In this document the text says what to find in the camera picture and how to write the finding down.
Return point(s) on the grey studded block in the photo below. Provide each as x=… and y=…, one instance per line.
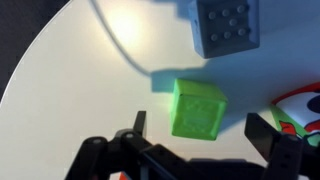
x=226, y=26

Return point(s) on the light green block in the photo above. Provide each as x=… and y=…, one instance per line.
x=196, y=111

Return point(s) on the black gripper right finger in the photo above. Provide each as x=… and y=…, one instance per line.
x=286, y=153

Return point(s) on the red white green cube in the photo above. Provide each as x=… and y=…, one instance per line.
x=300, y=106

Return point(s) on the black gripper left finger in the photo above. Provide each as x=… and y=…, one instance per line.
x=133, y=156

